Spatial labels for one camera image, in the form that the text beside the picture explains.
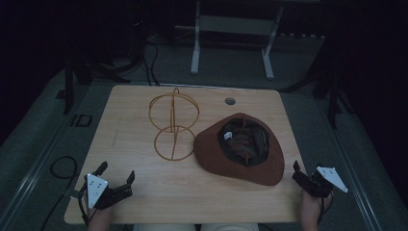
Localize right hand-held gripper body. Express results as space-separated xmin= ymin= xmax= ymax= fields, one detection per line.
xmin=292 ymin=165 xmax=349 ymax=199

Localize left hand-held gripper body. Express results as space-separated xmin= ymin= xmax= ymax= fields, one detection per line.
xmin=82 ymin=173 xmax=134 ymax=211

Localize brown felt hat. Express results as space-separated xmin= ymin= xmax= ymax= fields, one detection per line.
xmin=192 ymin=112 xmax=286 ymax=188

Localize gold wire hat stand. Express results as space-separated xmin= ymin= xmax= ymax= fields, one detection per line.
xmin=147 ymin=87 xmax=201 ymax=163

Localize person's right hand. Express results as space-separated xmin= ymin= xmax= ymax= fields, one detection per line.
xmin=299 ymin=190 xmax=334 ymax=227

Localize person's left hand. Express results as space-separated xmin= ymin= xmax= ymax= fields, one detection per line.
xmin=87 ymin=205 xmax=114 ymax=231

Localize black floor socket box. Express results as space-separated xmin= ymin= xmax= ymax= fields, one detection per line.
xmin=69 ymin=114 xmax=94 ymax=128

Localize black metal stand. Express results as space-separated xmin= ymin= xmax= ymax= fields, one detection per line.
xmin=62 ymin=56 xmax=75 ymax=116
xmin=312 ymin=75 xmax=345 ymax=130

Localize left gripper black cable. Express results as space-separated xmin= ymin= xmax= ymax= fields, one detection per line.
xmin=77 ymin=182 xmax=92 ymax=226

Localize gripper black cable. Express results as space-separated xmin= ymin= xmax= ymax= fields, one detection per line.
xmin=77 ymin=182 xmax=92 ymax=226
xmin=317 ymin=192 xmax=335 ymax=225

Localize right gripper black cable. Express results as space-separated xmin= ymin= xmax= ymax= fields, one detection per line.
xmin=317 ymin=192 xmax=335 ymax=225

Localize black floor cable loop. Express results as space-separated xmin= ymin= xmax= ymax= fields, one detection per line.
xmin=39 ymin=155 xmax=79 ymax=231

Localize black hanging cables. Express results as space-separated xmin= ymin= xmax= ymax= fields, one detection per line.
xmin=142 ymin=38 xmax=161 ymax=88

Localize white metal desk frame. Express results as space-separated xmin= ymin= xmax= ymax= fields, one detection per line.
xmin=190 ymin=0 xmax=286 ymax=81

